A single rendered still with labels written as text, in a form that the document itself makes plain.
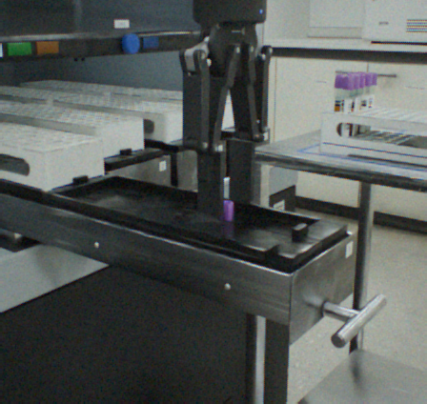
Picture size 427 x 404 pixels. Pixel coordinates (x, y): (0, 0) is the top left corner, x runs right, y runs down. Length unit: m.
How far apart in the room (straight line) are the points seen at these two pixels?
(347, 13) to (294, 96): 0.76
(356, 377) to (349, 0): 2.73
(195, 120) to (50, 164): 0.23
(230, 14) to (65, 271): 0.43
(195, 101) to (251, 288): 0.19
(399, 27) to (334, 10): 0.90
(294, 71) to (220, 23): 2.60
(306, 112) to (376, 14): 0.60
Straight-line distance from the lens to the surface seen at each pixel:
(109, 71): 1.49
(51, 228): 0.73
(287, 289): 0.53
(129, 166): 0.89
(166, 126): 1.00
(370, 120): 0.89
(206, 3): 0.60
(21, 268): 0.80
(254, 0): 0.60
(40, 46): 0.85
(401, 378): 1.39
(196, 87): 0.58
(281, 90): 3.24
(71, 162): 0.77
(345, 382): 1.35
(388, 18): 2.98
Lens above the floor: 1.02
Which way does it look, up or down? 16 degrees down
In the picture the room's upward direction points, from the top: straight up
